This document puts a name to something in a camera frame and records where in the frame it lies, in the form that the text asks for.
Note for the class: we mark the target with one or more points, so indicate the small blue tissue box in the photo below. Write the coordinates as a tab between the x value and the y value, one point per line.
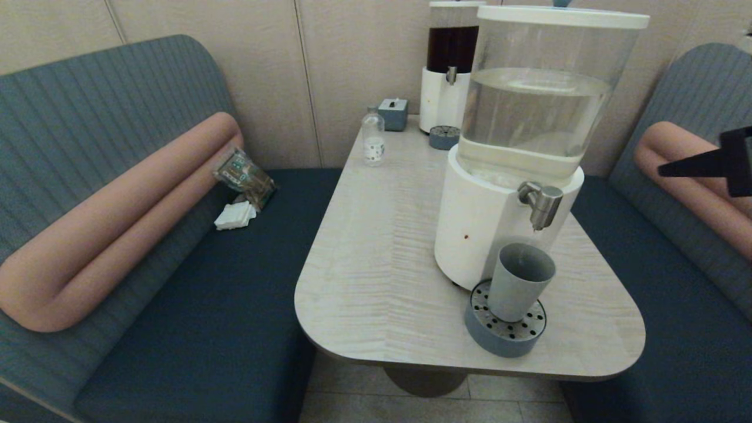
392	116

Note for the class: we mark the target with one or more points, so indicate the small round drip tray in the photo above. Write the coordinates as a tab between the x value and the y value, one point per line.
443	139

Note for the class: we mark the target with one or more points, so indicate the small clear plastic bottle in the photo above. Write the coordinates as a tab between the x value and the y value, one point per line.
372	147

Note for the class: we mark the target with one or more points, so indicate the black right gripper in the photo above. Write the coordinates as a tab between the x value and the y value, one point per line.
741	161

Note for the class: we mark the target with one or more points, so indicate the blue-grey booth sofa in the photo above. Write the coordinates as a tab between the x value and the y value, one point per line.
88	117
646	294

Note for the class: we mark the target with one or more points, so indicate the large round perforated drip tray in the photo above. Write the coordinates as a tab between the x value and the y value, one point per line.
499	342

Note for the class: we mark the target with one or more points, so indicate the round table pedestal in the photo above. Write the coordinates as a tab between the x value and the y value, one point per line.
423	382

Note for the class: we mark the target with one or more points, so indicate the clear snack packet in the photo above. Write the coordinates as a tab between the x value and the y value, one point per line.
244	176

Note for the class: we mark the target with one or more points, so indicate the grey plastic cup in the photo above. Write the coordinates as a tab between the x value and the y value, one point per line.
517	282

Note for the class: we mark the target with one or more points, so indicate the white folded napkins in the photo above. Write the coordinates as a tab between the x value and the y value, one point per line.
235	217

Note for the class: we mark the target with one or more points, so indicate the dark beverage dispenser white base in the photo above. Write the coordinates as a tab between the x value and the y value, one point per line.
440	106

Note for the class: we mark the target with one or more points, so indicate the clear water dispenser white base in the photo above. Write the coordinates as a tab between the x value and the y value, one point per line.
487	211

